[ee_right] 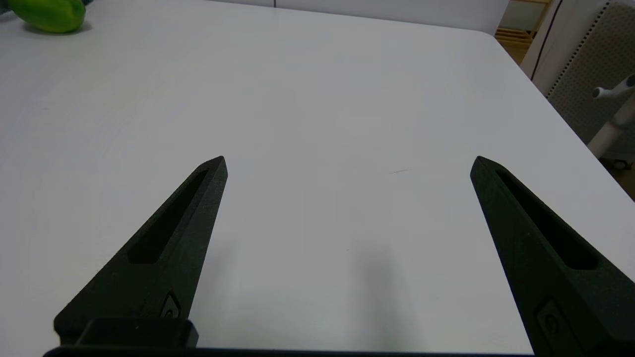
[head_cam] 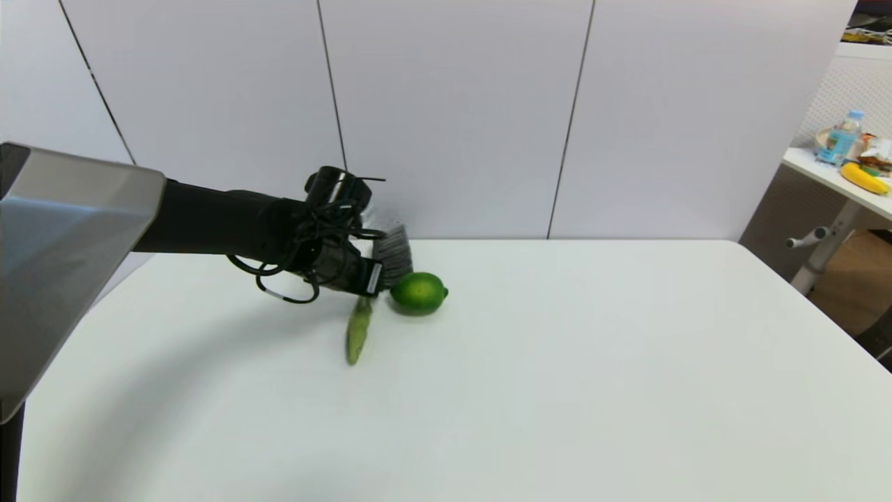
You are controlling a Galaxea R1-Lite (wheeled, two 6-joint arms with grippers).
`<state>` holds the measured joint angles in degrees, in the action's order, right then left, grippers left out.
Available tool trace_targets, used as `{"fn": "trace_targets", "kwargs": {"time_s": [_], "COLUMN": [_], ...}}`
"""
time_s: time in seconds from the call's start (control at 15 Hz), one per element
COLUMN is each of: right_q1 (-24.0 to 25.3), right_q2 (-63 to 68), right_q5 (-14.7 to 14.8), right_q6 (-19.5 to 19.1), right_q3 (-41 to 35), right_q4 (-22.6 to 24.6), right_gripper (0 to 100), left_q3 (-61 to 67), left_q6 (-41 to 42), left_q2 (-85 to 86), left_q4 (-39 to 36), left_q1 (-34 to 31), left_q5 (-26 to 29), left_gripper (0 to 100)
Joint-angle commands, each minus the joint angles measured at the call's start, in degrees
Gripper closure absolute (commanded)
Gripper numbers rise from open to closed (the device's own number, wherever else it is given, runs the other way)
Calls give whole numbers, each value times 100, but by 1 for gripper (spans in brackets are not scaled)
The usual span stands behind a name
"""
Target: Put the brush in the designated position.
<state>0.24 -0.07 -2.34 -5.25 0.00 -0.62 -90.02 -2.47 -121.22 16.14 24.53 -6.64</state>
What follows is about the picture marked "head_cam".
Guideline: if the grey brush with green handle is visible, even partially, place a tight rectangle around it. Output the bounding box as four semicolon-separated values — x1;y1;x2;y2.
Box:
346;222;415;366

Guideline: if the green mango fruit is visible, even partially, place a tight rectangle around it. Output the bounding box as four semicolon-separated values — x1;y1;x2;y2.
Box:
390;271;449;315

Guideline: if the white side table with crank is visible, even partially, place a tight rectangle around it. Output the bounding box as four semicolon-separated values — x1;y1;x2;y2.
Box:
782;146;892;296

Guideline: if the clear plastic water bottle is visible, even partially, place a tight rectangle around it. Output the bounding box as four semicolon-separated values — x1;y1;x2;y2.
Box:
827;109;866;165

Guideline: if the yellow banana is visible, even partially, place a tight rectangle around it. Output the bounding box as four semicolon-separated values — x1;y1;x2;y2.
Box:
839;161;892;197

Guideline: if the white perforated partition panel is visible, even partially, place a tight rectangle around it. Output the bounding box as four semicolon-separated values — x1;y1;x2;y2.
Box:
739;42;892;260

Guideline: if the colourful snack packet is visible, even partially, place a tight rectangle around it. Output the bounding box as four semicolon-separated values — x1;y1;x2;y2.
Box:
859;133;892;172

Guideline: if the black looping arm cable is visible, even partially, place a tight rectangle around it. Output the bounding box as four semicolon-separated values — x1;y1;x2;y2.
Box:
226;174;388;305

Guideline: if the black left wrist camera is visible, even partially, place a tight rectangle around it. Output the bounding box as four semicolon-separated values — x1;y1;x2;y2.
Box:
305;166;374;211

